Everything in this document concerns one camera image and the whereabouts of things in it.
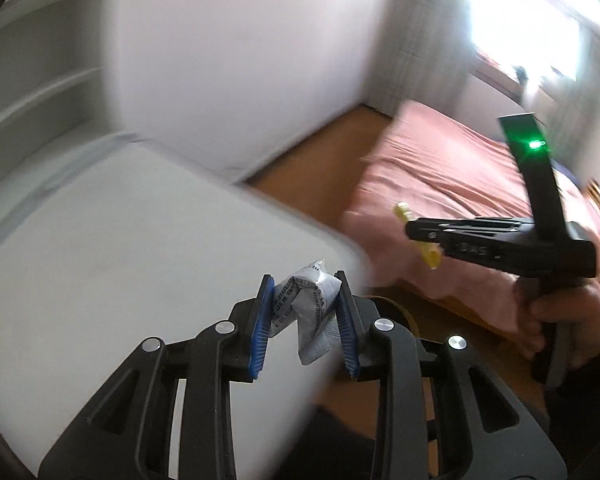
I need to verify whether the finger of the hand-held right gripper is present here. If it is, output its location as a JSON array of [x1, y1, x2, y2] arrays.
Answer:
[[437, 217, 533, 235], [405, 219, 461, 252]]

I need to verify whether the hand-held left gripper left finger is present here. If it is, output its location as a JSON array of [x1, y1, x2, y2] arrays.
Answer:
[[37, 274, 276, 480]]

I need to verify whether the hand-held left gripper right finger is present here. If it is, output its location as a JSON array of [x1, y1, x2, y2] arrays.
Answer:
[[332, 270, 567, 480]]

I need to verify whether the yellow plastic wrapper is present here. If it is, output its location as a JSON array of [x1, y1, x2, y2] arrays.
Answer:
[[392, 202, 443, 271]]

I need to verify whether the grey foil packet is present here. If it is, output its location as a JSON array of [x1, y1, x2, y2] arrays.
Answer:
[[271, 257, 342, 366]]

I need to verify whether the dark bin with yellow rim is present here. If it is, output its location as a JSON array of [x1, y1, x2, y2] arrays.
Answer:
[[367, 294, 423, 346]]

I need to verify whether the person's right hand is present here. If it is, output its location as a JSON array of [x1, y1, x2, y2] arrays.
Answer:
[[514, 280, 600, 373]]

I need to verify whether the bed with pink sheet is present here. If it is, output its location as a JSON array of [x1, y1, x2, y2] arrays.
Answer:
[[342, 99, 600, 348]]

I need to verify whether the bright window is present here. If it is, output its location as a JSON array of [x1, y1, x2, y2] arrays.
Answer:
[[450, 0, 600, 88]]

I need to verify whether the white wall shelf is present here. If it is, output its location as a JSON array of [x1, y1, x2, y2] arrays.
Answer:
[[0, 0, 111, 171]]

